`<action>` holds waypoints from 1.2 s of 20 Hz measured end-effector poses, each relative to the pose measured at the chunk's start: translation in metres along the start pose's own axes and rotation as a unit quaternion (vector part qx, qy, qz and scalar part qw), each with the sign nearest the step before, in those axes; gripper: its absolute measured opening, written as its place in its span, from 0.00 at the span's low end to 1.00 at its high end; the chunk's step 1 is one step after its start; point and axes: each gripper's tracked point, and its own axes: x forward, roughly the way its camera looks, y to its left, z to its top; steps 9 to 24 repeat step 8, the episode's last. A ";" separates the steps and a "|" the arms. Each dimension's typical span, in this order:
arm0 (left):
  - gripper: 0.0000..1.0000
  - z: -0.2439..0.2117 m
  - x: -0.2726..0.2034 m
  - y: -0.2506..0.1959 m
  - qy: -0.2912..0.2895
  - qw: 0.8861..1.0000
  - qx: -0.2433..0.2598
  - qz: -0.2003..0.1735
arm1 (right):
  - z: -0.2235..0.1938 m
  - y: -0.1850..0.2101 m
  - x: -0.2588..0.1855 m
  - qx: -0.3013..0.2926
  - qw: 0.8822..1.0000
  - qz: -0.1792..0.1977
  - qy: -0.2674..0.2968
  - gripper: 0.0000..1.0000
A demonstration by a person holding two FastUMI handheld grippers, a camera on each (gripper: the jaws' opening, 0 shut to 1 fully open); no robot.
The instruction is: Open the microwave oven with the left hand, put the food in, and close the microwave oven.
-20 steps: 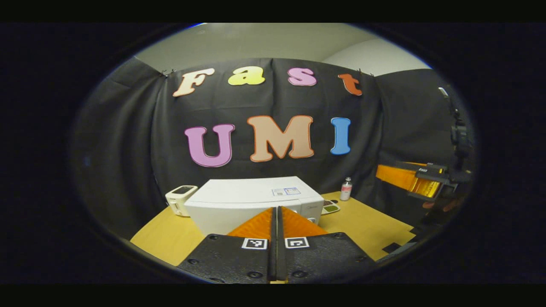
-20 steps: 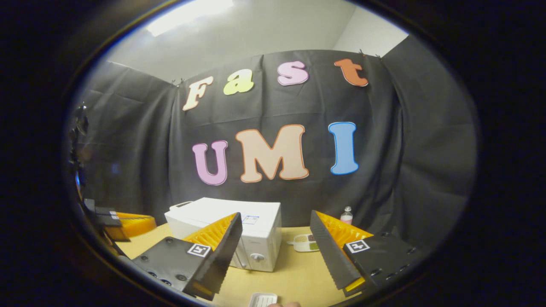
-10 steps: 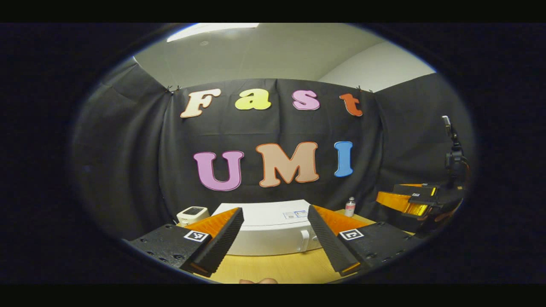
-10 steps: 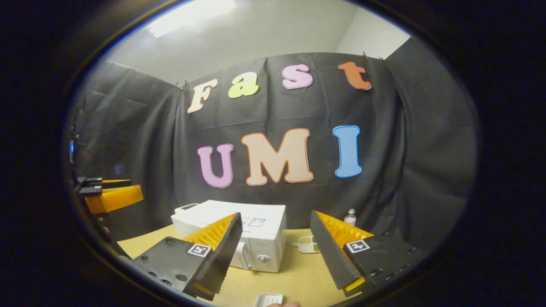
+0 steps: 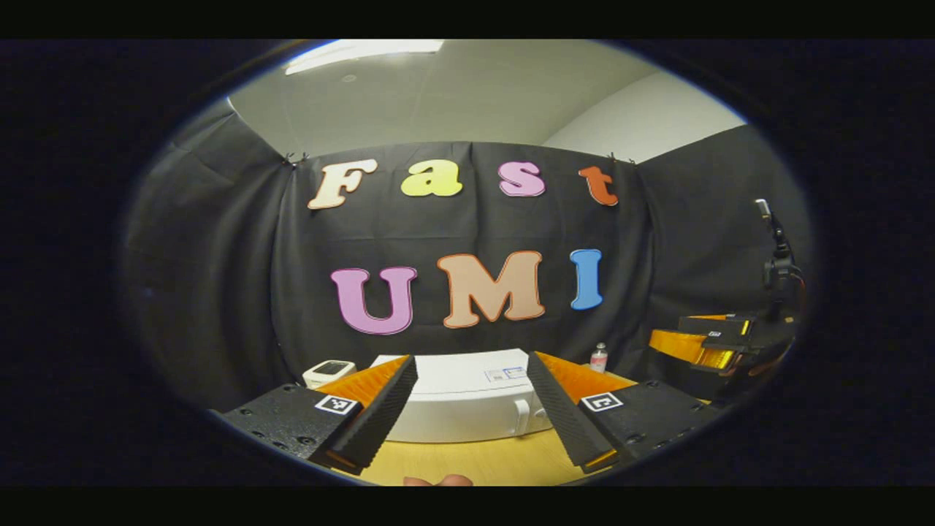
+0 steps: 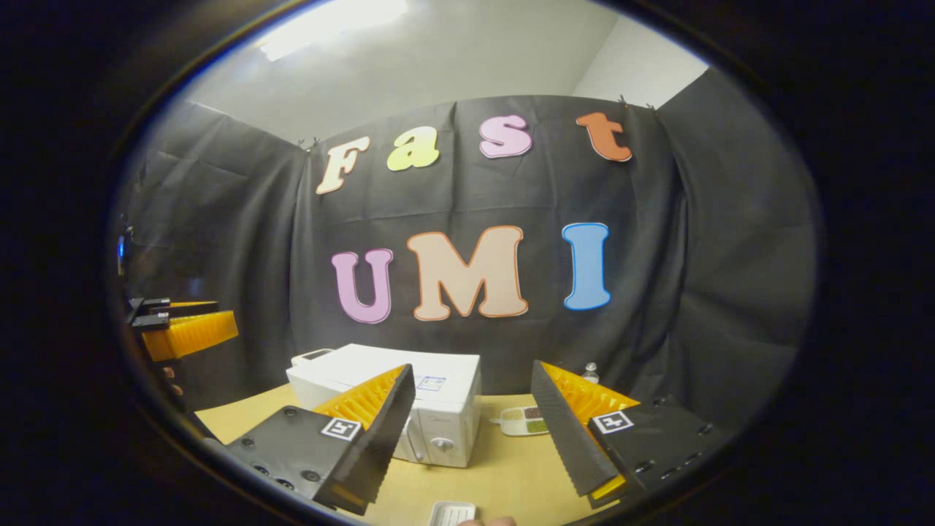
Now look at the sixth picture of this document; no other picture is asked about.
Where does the white microwave oven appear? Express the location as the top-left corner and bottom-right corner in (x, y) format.
(286, 343), (483, 468)

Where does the black backdrop cloth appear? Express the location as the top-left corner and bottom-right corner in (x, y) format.
(113, 67), (819, 432)

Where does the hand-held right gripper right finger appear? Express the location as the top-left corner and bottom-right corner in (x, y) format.
(530, 359), (735, 510)

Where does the small white tray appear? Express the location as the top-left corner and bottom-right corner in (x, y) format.
(429, 500), (477, 526)

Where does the white divided seasoning dish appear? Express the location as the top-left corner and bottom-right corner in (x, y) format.
(499, 406), (550, 437)

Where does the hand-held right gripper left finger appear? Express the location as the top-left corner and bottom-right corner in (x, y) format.
(226, 364), (416, 516)

